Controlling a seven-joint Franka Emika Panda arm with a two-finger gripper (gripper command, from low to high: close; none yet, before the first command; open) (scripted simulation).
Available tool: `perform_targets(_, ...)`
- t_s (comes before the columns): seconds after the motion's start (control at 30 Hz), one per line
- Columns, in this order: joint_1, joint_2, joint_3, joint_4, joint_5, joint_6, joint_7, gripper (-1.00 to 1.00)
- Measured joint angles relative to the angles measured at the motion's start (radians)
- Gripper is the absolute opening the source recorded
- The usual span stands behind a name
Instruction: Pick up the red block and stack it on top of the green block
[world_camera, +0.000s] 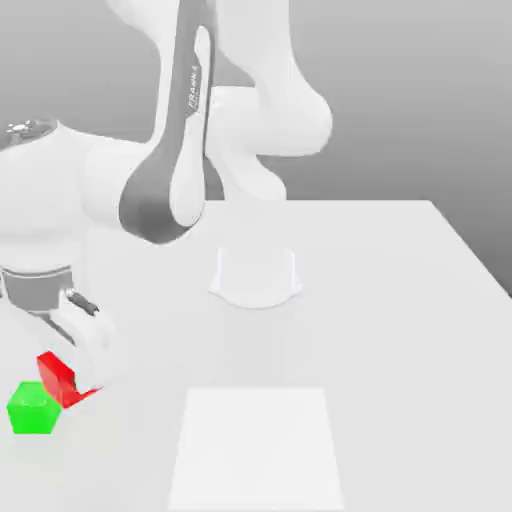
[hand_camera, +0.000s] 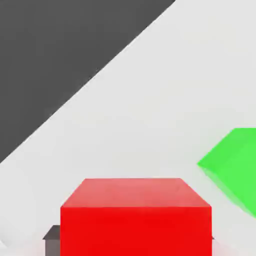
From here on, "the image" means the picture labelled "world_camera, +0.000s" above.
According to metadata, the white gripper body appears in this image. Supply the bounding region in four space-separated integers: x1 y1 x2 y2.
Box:
13 305 118 386

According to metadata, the small red cube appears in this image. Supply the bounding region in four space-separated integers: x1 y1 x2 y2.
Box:
36 350 105 410

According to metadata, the small green cube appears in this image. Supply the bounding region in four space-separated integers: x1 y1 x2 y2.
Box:
6 380 62 436

